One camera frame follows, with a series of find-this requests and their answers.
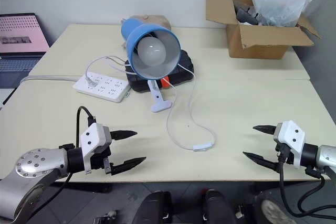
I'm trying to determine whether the black case with orange latch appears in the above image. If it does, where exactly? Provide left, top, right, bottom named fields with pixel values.
left=124, top=49, right=196, bottom=93

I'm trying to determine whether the dark wheel with grey hub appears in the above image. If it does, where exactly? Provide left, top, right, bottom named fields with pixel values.
left=253, top=189, right=292, bottom=224

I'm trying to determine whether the white power plug with cable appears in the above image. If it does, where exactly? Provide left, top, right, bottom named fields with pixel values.
left=84, top=74, right=98, bottom=89

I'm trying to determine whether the white power strip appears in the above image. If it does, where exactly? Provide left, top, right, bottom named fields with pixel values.
left=72, top=71, right=131, bottom=104

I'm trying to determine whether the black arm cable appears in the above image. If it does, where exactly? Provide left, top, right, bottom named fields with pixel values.
left=277, top=150, right=327, bottom=217
left=25, top=106, right=97, bottom=217

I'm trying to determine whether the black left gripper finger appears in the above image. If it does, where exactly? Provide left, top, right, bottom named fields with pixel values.
left=109, top=130, right=138, bottom=141
left=110, top=156, right=147, bottom=176

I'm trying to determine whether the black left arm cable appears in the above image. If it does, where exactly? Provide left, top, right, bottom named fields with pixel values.
left=25, top=106, right=97, bottom=217

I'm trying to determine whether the white frosted light bulb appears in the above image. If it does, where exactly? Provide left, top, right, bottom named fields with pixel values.
left=137, top=36, right=167, bottom=67

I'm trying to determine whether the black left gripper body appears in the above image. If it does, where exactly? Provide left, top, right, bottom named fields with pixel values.
left=89, top=146, right=117, bottom=177

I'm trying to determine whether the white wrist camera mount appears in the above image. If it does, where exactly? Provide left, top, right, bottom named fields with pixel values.
left=273, top=120, right=307, bottom=169
left=80, top=123, right=111, bottom=175

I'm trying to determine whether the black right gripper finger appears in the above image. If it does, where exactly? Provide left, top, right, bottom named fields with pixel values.
left=252, top=124, right=278, bottom=136
left=242, top=151, right=281, bottom=174

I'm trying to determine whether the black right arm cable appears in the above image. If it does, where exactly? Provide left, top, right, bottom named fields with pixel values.
left=277, top=150, right=327, bottom=217

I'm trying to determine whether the laptop with pink screen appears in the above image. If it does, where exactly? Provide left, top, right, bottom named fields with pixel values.
left=0, top=12, right=51, bottom=89

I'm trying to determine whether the white lamp cord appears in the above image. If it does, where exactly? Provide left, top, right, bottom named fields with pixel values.
left=84, top=56, right=218, bottom=152

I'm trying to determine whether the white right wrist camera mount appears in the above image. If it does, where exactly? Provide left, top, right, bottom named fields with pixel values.
left=273, top=120, right=307, bottom=169

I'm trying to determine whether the grey power strip cable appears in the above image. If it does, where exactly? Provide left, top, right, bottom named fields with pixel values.
left=19, top=74, right=83, bottom=83

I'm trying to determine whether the blue clamp desk lamp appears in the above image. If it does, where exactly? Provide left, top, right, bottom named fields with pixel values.
left=120, top=17, right=182, bottom=114

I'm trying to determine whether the tan paper bag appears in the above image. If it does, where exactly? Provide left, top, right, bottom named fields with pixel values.
left=121, top=14, right=172, bottom=48

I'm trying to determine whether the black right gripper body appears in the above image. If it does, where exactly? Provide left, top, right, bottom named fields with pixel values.
left=274, top=142, right=295, bottom=166

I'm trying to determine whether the black rounded shape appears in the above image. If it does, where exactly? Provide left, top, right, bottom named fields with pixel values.
left=132, top=190, right=174, bottom=224
left=200, top=189, right=235, bottom=224

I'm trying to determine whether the dark grey crumpled material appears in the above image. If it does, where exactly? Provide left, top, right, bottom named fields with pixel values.
left=232, top=0, right=261, bottom=26

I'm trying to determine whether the white inline cord switch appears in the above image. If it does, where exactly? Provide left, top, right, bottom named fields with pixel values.
left=192, top=142, right=213, bottom=153

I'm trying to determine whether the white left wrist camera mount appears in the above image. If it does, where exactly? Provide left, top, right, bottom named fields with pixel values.
left=80, top=123, right=111, bottom=175

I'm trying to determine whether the brown cardboard box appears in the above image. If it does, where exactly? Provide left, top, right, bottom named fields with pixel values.
left=205, top=0, right=321, bottom=60

